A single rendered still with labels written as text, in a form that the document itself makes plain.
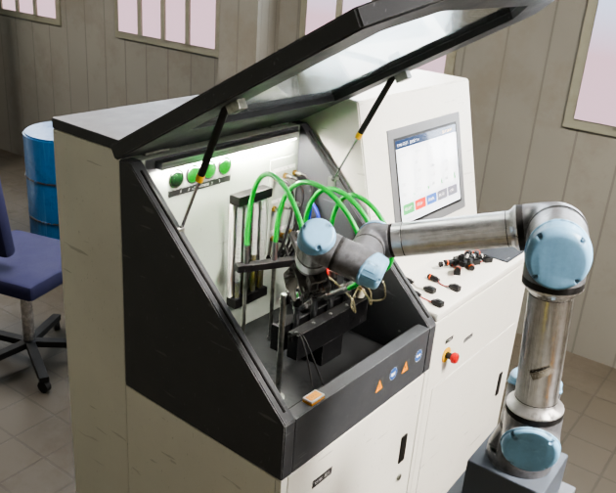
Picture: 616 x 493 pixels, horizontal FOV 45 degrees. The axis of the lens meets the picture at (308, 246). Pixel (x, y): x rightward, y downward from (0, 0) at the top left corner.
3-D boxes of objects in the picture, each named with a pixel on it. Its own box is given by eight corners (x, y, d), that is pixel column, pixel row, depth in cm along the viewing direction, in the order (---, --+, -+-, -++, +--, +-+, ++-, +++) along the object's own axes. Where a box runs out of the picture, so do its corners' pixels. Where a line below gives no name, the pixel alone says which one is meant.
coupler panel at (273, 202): (273, 257, 234) (278, 162, 222) (265, 254, 236) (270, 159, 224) (299, 246, 243) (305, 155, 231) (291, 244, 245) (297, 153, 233)
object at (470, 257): (462, 281, 244) (465, 265, 242) (434, 271, 250) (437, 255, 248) (494, 261, 261) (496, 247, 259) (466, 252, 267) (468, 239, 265)
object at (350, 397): (291, 473, 180) (295, 419, 174) (278, 466, 182) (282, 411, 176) (422, 374, 225) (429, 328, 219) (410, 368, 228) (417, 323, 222)
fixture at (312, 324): (294, 382, 209) (298, 336, 203) (268, 369, 215) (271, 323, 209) (364, 339, 234) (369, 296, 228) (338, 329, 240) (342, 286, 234)
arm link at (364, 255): (397, 246, 158) (350, 225, 159) (387, 267, 148) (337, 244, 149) (382, 277, 161) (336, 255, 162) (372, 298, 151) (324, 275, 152)
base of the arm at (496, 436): (560, 455, 176) (569, 421, 172) (538, 488, 165) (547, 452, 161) (501, 428, 184) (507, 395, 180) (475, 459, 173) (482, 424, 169)
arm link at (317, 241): (330, 258, 147) (290, 240, 148) (325, 277, 158) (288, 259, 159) (346, 226, 150) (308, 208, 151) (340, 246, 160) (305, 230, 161)
